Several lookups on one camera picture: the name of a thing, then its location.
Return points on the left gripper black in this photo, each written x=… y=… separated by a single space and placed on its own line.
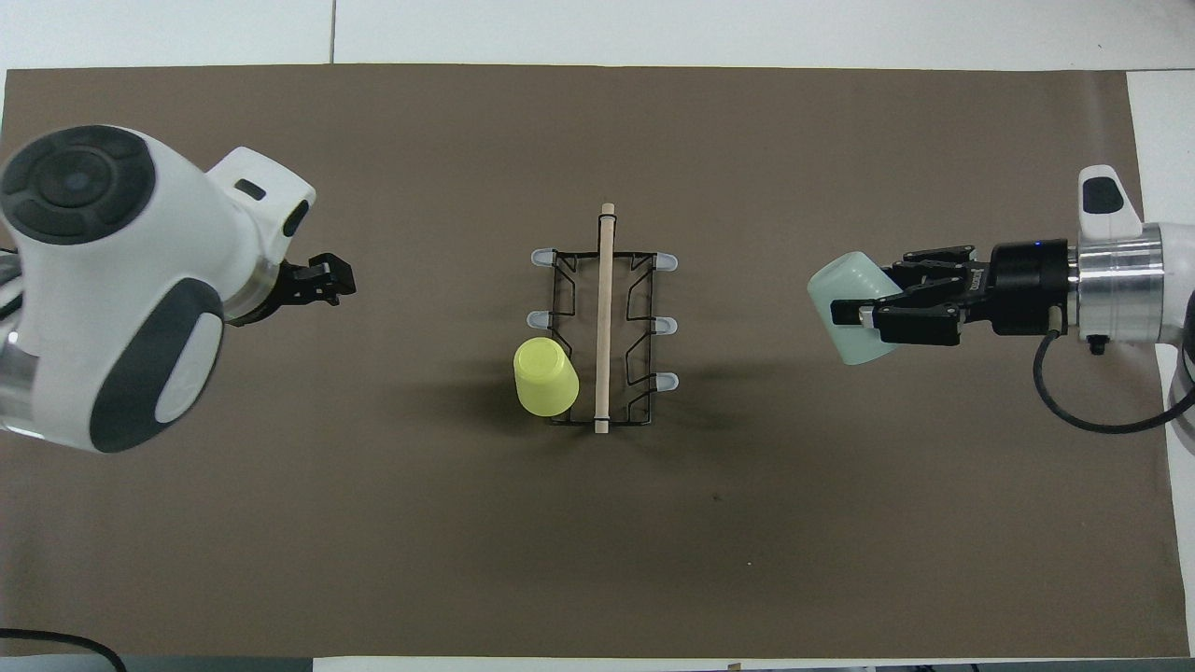
x=271 y=294

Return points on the yellow plastic cup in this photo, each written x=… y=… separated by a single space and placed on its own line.
x=546 y=378

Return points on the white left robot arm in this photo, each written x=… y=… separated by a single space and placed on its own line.
x=112 y=280

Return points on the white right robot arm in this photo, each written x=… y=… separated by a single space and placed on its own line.
x=1120 y=280

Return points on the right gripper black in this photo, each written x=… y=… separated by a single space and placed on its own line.
x=1022 y=289

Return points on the brown paper table mat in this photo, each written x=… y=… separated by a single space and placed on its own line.
x=373 y=541

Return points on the pale green plastic cup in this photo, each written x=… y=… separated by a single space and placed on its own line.
x=850 y=280

